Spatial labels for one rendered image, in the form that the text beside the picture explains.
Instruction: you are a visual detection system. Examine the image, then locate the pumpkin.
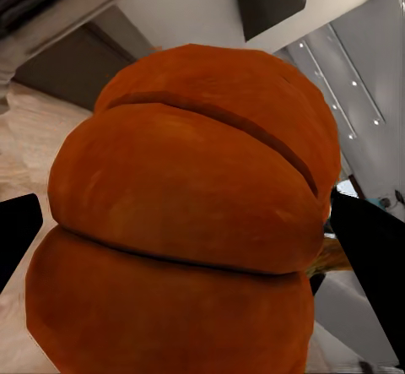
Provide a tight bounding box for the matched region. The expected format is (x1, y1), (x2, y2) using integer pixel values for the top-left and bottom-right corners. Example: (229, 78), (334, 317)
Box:
(25, 44), (353, 374)

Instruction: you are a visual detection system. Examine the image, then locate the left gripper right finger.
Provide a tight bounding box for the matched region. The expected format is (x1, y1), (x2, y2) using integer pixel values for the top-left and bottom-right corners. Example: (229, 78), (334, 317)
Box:
(329, 193), (405, 371)

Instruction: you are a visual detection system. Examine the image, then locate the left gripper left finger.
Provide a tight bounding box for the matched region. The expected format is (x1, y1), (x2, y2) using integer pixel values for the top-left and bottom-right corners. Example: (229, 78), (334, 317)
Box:
(0, 193), (43, 292)

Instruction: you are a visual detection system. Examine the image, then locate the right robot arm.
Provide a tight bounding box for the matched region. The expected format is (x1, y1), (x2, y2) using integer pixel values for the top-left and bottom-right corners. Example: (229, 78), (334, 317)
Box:
(310, 273), (400, 367)

